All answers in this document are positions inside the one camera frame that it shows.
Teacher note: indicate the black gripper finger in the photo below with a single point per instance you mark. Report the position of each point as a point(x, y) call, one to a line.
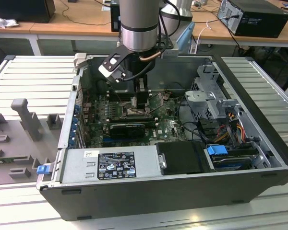
point(142, 98)

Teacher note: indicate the metal locking lever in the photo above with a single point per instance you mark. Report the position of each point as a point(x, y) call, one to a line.
point(156, 108)
point(120, 98)

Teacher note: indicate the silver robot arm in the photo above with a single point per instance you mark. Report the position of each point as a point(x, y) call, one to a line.
point(139, 24)

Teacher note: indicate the CPU socket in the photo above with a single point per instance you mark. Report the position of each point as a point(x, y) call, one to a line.
point(134, 112)

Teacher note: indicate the black RAM slot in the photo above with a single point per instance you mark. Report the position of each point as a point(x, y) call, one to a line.
point(121, 97)
point(134, 119)

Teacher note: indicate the black graphics card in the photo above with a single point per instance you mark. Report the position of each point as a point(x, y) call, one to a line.
point(127, 131)

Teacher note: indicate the green motherboard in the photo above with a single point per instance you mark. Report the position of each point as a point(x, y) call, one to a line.
point(168, 129)

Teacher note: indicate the small black box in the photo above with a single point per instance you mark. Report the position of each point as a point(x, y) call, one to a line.
point(115, 19)

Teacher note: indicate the grey case latch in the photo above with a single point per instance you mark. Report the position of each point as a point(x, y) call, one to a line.
point(79, 60)

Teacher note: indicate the silver drive cage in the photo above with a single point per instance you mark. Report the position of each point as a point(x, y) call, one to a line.
point(199, 98)

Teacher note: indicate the pale blue teach pendant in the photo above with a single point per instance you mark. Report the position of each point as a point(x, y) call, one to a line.
point(186, 36)

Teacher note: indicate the black plastic shroud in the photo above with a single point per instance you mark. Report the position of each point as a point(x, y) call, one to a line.
point(180, 155)

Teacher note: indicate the wooden desk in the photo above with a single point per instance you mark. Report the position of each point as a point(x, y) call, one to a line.
point(218, 33)
point(62, 27)

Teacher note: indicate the hard disk in blue carrier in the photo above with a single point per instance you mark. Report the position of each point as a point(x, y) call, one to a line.
point(217, 151)

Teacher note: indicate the silver power supply unit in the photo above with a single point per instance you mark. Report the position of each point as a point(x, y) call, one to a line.
point(74, 167)

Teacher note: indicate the black open PC case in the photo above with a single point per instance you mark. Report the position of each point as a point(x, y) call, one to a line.
point(134, 201)

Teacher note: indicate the blue power supply latch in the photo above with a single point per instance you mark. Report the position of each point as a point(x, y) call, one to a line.
point(42, 169)

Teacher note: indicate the black computer tower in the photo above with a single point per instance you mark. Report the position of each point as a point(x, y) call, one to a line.
point(21, 10)

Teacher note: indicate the crumpled white paper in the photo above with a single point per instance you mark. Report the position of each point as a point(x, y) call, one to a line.
point(4, 22)

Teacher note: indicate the grey parts rack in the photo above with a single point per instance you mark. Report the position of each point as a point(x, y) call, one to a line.
point(14, 143)

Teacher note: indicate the black desktop computer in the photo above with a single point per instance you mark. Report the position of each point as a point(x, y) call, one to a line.
point(261, 21)

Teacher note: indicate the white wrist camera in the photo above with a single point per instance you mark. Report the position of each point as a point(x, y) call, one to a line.
point(105, 70)

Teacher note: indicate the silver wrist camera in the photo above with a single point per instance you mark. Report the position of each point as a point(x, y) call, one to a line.
point(170, 54)

